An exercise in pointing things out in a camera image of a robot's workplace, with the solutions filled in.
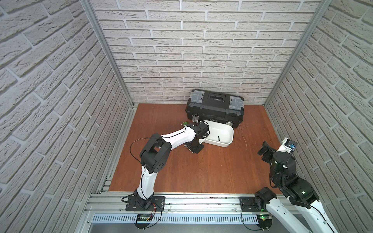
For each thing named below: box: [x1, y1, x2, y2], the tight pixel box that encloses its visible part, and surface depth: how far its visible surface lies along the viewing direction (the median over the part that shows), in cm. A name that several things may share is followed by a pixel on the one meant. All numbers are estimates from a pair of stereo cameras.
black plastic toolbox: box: [185, 88, 245, 129], surface depth 100 cm
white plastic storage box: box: [199, 120, 235, 148], surface depth 102 cm
